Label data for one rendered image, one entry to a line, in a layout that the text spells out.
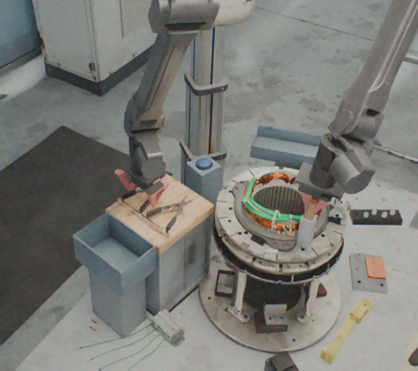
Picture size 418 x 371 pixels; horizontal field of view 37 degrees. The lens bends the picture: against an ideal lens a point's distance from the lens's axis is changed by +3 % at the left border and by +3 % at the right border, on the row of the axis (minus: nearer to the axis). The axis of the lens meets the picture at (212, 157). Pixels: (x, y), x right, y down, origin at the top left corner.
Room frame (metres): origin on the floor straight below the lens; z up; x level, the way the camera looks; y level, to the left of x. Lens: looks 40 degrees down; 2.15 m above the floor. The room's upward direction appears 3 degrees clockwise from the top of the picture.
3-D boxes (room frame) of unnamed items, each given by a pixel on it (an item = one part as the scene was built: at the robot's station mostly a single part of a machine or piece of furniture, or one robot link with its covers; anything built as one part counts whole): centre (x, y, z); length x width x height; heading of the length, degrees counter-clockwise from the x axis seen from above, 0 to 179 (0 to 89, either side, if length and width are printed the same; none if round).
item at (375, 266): (1.17, -0.48, 0.80); 0.07 x 0.05 x 0.01; 177
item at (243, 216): (1.08, -0.18, 1.05); 0.22 x 0.22 x 0.12
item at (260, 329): (0.96, -0.17, 0.81); 0.08 x 0.05 x 0.02; 99
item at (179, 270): (1.09, 0.12, 0.91); 0.19 x 0.19 x 0.26; 51
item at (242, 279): (0.98, -0.09, 0.91); 0.02 x 0.02 x 0.21
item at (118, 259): (0.97, 0.22, 0.92); 0.17 x 0.11 x 0.28; 51
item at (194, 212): (1.09, 0.12, 1.05); 0.20 x 0.19 x 0.02; 141
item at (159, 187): (1.09, 0.15, 1.13); 0.07 x 0.07 x 0.09; 52
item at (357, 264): (1.16, -0.46, 0.79); 0.12 x 0.09 x 0.02; 177
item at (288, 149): (1.39, -0.24, 0.92); 0.25 x 0.11 x 0.28; 78
